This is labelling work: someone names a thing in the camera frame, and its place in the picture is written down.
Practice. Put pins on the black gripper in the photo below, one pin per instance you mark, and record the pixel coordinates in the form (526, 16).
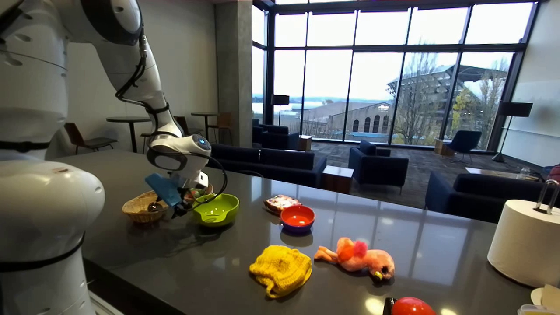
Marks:
(197, 189)

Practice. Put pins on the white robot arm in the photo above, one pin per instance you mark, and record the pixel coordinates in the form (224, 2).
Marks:
(45, 205)

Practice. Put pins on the green bowl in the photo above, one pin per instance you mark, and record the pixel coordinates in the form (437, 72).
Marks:
(215, 210)

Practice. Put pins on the woven wicker bowl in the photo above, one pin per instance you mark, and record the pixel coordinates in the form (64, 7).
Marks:
(145, 206)

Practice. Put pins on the red bowl blue base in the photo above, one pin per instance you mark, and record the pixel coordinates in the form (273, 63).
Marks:
(297, 219)

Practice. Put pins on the round high table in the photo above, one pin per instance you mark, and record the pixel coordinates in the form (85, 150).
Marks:
(129, 122)

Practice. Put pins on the dark blue sofa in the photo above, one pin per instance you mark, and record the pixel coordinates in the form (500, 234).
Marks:
(297, 166)

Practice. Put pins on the yellow cloth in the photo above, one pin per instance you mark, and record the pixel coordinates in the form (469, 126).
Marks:
(280, 269)

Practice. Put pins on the small side table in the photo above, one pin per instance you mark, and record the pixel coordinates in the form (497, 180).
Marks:
(336, 178)

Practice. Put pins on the brown chair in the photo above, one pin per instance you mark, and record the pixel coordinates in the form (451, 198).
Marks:
(91, 143)

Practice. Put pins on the pink plush toy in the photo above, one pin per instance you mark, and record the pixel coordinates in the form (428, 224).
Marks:
(353, 255)

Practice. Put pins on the dark blue armchair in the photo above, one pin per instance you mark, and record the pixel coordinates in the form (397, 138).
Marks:
(376, 164)

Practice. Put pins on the red ball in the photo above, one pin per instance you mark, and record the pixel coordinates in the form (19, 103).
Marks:
(407, 306)

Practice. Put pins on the dark sofa right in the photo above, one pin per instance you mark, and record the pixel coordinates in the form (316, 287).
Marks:
(476, 196)

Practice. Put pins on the white paper towel roll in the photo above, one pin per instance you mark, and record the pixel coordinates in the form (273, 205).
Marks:
(525, 245)

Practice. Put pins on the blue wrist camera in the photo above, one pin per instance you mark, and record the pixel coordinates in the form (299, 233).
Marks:
(164, 187)

